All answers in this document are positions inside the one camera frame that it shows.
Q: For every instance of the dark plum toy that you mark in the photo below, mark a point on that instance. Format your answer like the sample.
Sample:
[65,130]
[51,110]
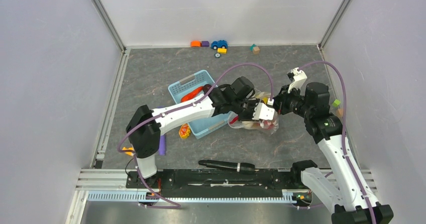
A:
[206,89]

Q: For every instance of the blue toy car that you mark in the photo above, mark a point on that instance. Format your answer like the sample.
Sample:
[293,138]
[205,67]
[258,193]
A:
[219,44]

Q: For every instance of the light blue plastic basket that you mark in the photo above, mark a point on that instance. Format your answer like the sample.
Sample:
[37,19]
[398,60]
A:
[202,127]

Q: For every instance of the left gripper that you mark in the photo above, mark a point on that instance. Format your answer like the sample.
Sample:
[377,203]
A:
[253,103]

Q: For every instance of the red toy chili pepper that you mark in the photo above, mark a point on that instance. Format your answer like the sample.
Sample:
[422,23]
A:
[234,120]

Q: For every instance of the yellow brick block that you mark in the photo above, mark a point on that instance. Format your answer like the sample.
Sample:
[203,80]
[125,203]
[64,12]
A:
[222,50]

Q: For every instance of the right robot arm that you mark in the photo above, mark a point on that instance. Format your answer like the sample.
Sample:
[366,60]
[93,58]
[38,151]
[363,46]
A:
[351,200]

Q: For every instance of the orange cheese wedge toy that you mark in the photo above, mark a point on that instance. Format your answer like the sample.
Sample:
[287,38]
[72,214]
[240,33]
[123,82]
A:
[129,151]

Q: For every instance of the tan wooden cube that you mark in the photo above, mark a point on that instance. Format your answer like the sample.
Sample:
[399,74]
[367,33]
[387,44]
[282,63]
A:
[340,112]

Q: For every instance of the clear polka dot zip bag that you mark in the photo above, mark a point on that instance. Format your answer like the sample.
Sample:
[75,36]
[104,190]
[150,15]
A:
[268,127]

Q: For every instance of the tan and teal wooden blocks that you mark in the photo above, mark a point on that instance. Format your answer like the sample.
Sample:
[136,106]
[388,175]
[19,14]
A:
[255,49]

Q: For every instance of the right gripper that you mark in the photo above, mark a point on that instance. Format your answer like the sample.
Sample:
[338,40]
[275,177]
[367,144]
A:
[281,99]

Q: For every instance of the white toy radish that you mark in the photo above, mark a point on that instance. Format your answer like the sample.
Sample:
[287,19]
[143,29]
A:
[249,125]

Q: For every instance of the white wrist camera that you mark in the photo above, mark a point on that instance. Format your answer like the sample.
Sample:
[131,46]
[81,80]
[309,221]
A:
[262,111]
[297,77]

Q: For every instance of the yellow orange toy fish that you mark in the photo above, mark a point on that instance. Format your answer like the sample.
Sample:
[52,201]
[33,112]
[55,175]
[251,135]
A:
[184,131]

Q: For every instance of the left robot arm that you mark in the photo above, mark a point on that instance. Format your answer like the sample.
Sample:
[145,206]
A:
[148,125]

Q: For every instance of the green wooden cube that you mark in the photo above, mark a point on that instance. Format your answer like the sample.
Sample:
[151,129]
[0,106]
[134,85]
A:
[336,103]

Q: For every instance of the orange toy carrot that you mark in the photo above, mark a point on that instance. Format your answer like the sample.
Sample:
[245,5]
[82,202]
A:
[192,94]

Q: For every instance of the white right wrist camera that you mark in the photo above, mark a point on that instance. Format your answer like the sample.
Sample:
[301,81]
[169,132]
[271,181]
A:
[297,77]

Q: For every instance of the purple toy eggplant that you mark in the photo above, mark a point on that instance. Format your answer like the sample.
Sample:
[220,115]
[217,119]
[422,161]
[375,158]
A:
[162,146]

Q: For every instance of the purple cube block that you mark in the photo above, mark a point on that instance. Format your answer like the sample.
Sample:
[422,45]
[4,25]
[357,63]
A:
[205,44]

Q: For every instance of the black marker pen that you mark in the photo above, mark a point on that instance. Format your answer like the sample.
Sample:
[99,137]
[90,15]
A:
[239,167]

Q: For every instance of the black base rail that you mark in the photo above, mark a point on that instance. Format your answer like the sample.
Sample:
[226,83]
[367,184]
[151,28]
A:
[214,183]

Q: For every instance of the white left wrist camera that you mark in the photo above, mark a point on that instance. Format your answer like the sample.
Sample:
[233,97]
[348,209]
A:
[262,111]

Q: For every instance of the orange arch block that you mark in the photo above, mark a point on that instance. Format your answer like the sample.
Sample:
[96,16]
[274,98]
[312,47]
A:
[195,44]

